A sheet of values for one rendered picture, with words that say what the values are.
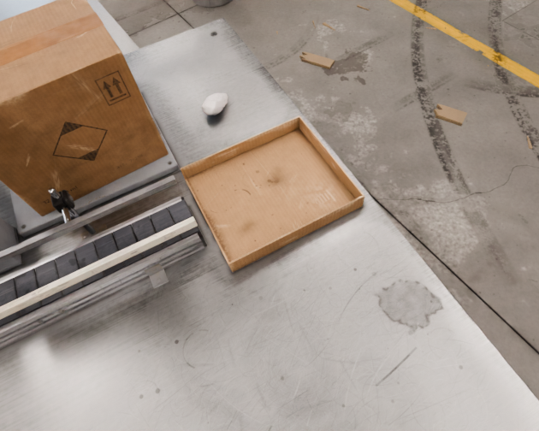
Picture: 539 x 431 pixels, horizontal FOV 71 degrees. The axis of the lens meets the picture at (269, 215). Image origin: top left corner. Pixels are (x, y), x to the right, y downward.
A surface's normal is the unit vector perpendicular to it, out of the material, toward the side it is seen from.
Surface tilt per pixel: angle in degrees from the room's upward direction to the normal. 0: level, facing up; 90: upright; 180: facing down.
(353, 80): 0
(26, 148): 90
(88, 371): 0
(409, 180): 0
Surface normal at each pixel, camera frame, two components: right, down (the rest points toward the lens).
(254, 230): -0.07, -0.51
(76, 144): 0.52, 0.71
